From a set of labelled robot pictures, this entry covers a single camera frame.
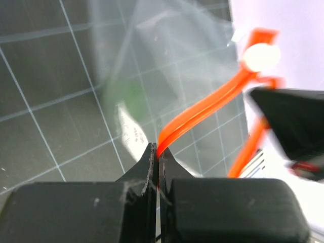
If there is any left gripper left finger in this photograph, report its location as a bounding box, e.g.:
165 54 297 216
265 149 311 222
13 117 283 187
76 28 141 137
1 143 158 242

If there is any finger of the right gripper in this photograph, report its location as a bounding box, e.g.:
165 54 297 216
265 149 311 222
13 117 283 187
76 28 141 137
249 88 323 181

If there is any black grid mat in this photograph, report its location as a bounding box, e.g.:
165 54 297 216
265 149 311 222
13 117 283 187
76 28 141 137
0 0 249 195

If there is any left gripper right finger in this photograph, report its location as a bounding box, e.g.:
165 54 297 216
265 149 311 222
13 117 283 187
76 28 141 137
158 150 311 242

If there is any clear zip top bag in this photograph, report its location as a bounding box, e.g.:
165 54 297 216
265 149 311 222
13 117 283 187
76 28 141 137
88 1 239 171

